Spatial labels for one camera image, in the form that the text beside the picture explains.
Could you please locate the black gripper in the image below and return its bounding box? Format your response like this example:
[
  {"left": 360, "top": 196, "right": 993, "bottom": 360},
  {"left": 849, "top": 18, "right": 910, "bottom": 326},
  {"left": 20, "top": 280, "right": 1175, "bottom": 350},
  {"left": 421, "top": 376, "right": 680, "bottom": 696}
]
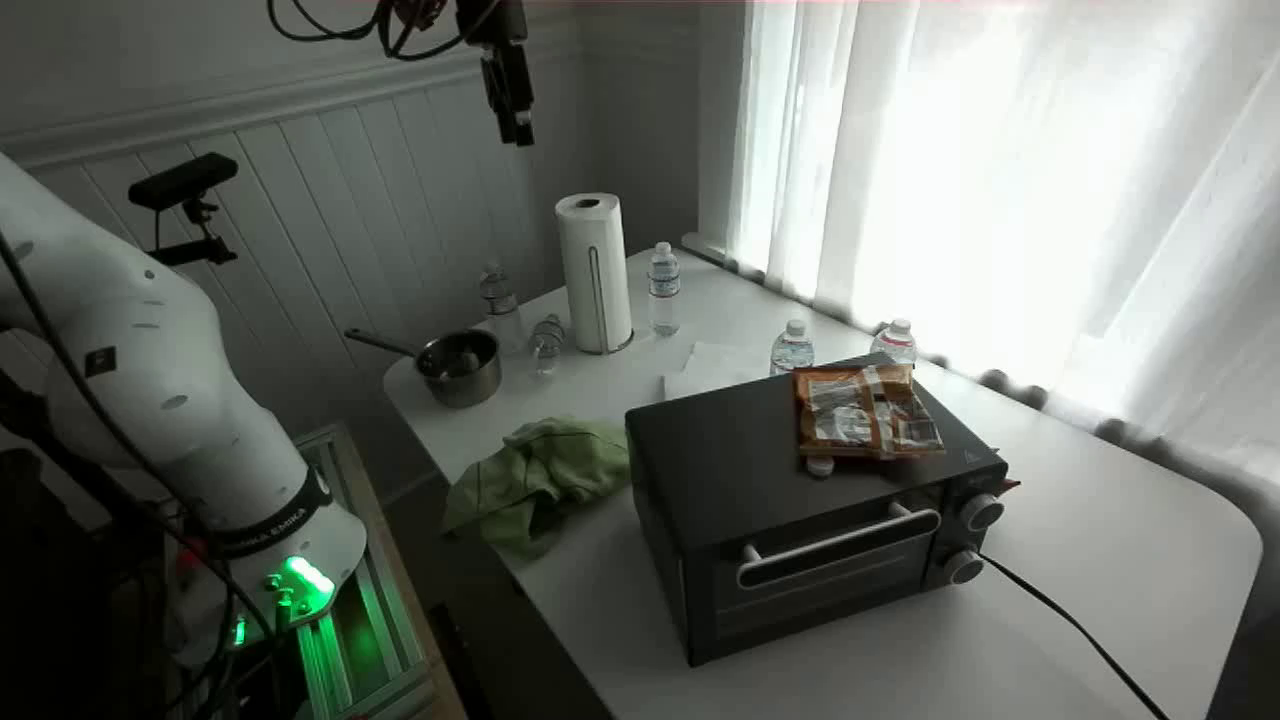
[{"left": 456, "top": 0, "right": 533, "bottom": 148}]

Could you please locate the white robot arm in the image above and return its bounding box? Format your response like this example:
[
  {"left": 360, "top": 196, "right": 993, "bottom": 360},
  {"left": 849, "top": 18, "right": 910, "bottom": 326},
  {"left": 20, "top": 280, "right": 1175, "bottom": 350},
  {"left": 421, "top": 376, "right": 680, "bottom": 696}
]
[{"left": 0, "top": 155, "right": 366, "bottom": 647}]

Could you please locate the water bottle behind oven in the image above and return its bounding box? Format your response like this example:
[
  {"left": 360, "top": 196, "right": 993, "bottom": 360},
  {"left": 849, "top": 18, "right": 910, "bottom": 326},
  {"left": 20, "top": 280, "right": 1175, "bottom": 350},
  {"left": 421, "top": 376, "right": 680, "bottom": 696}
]
[{"left": 766, "top": 319, "right": 815, "bottom": 376}]

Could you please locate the black mini oven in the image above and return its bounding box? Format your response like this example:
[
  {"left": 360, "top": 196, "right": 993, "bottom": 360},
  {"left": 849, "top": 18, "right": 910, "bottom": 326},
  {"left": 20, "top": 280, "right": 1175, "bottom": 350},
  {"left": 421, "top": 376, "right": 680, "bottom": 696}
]
[{"left": 622, "top": 371, "right": 1010, "bottom": 663}]

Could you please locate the white paper towel roll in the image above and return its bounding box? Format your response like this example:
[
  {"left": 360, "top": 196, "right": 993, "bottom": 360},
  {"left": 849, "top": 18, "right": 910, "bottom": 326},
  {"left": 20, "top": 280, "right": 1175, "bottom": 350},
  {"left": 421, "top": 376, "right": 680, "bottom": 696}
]
[{"left": 555, "top": 192, "right": 635, "bottom": 358}]

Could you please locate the clear glass cup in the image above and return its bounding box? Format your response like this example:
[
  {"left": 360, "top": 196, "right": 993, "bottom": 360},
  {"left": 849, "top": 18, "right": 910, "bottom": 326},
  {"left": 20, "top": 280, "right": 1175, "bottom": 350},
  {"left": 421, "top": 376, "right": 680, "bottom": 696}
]
[{"left": 528, "top": 314, "right": 568, "bottom": 376}]

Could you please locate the metal saucepan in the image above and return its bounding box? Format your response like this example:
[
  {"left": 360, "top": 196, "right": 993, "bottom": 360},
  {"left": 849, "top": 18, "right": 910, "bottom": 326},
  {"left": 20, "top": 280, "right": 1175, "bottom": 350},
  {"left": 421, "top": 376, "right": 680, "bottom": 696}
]
[{"left": 347, "top": 327, "right": 501, "bottom": 410}]

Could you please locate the green cloth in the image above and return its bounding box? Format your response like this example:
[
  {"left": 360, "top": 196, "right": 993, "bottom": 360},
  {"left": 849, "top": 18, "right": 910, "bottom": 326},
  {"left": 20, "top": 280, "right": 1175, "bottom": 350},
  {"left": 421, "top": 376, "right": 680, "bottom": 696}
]
[{"left": 443, "top": 418, "right": 627, "bottom": 562}]

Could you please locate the water bottle near window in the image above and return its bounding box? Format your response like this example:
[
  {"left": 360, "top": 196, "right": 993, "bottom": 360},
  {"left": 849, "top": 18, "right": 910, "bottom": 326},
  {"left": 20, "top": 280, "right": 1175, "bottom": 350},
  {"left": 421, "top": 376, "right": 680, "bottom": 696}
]
[{"left": 873, "top": 319, "right": 921, "bottom": 367}]

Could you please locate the orange snack packet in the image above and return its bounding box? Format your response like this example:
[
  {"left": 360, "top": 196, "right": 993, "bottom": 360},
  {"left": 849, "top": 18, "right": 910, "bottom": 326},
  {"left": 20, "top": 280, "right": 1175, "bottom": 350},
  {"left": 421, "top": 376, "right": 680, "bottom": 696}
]
[{"left": 792, "top": 365, "right": 943, "bottom": 478}]

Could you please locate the white curtain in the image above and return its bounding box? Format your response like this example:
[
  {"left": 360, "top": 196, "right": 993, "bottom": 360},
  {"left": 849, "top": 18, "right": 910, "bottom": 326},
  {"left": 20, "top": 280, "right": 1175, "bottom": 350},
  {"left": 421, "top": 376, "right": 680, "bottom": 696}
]
[{"left": 727, "top": 0, "right": 1280, "bottom": 459}]

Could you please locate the water bottle near wall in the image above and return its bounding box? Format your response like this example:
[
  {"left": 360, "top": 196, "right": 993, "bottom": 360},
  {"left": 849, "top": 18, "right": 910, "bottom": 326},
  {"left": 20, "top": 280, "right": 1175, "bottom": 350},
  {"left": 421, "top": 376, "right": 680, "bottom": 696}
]
[{"left": 479, "top": 260, "right": 523, "bottom": 351}]

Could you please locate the black camera on stand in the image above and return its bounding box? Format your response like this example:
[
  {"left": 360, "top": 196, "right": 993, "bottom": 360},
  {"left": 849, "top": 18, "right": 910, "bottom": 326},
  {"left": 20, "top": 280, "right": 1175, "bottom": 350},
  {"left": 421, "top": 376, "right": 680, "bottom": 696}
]
[{"left": 128, "top": 153, "right": 241, "bottom": 269}]

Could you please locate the black oven power cable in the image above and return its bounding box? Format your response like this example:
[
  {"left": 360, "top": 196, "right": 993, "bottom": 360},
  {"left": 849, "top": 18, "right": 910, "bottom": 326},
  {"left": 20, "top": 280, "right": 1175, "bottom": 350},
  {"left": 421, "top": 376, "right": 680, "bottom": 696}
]
[{"left": 978, "top": 550, "right": 1171, "bottom": 720}]

